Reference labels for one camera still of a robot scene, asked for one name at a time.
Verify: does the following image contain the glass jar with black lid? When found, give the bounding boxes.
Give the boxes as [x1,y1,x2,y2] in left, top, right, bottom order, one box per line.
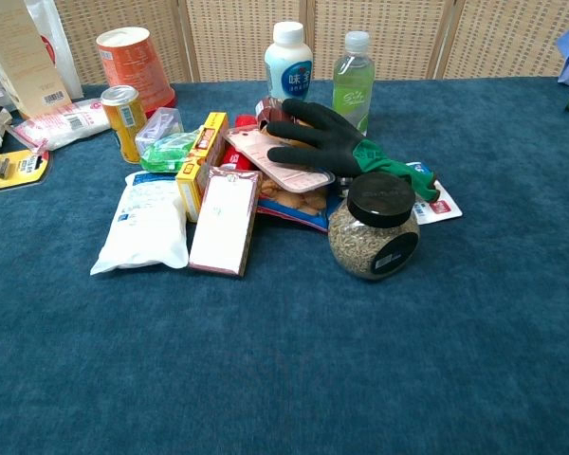
[327,172,421,282]

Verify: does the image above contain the blue cracker snack bag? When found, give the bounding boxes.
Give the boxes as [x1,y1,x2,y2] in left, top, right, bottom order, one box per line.
[256,173,342,234]

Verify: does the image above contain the white box maroon edges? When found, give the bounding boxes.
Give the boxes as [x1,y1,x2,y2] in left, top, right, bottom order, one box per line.
[187,166,262,278]

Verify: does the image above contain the pink sealed snack tray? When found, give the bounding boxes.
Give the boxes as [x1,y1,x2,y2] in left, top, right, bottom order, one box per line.
[223,126,337,193]

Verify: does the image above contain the red packet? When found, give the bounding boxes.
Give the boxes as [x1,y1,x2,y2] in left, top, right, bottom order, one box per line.
[219,113,266,172]

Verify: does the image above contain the black and green work glove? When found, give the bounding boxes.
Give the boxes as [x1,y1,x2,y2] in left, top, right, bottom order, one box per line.
[266,98,441,202]

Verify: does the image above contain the yellow and red carton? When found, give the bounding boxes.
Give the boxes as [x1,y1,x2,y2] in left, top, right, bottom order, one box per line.
[175,111,230,224]

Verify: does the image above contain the blue tablecloth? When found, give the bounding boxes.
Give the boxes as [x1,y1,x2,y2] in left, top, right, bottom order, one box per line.
[0,77,569,455]

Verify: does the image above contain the white powder pouch blue print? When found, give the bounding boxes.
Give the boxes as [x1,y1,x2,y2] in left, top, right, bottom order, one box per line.
[89,170,190,277]

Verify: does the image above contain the green plastic packet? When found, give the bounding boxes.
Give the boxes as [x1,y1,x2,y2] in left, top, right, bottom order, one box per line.
[139,129,201,173]

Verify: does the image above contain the green drink bottle clear cap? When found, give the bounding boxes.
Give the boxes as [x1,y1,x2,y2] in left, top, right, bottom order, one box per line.
[331,30,376,137]

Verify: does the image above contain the white card red blue print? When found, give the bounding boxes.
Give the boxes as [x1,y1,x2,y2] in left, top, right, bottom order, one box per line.
[405,160,464,226]

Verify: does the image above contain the clear plastic box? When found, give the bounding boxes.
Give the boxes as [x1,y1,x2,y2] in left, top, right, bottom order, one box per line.
[135,106,185,155]

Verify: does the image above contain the white milk bottle blue label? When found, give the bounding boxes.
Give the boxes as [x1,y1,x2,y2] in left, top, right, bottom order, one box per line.
[264,21,314,102]

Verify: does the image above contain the yellow drink can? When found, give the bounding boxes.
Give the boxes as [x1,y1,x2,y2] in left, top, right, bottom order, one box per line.
[100,84,148,165]

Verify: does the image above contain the woven wicker folding screen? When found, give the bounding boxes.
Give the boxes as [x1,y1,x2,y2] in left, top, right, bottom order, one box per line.
[51,0,569,84]

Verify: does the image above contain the orange paper cup noodle tub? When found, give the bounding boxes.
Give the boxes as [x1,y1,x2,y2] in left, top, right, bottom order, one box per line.
[96,27,177,119]

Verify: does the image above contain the white pink barcode packet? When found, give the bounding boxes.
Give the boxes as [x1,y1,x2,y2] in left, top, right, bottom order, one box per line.
[9,98,112,154]

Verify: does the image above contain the razor on yellow card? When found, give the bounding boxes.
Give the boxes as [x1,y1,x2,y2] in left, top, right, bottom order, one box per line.
[0,149,51,194]

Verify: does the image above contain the white plastic bag red print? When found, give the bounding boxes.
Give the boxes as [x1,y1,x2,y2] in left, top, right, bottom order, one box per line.
[24,0,84,101]

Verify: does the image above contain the tall beige paper box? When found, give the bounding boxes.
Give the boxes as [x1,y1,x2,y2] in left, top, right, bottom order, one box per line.
[0,0,73,120]

